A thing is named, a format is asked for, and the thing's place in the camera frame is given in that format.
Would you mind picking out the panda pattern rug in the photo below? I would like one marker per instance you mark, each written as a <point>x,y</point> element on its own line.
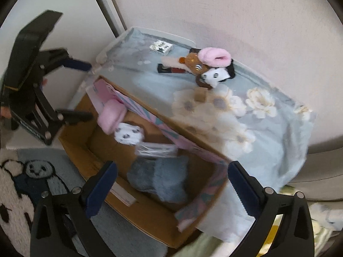
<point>27,173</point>

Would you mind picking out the brown bear plush slipper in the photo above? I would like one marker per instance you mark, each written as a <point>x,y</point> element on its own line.
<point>191,61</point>

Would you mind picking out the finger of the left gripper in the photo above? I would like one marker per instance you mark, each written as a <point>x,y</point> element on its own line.
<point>76,64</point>
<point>71,117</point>

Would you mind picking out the brown cardboard box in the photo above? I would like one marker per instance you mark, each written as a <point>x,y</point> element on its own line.
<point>89,148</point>

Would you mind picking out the floral light blue tablecloth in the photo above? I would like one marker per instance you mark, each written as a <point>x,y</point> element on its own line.
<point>244,118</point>

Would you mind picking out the clear plastic package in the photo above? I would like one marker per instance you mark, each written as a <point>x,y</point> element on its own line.
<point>156,150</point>

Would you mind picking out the yellow floral blanket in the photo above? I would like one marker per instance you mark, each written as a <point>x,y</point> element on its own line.
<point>326,222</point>

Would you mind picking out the blue fluffy slipper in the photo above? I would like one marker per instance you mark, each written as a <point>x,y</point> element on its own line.
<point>163,177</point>

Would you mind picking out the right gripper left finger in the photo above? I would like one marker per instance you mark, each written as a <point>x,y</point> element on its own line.
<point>59,218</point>

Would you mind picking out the red and black lipstick box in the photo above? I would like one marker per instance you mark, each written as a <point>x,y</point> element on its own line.
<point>178,69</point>

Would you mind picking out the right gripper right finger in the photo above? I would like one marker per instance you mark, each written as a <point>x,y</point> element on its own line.
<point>294,236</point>

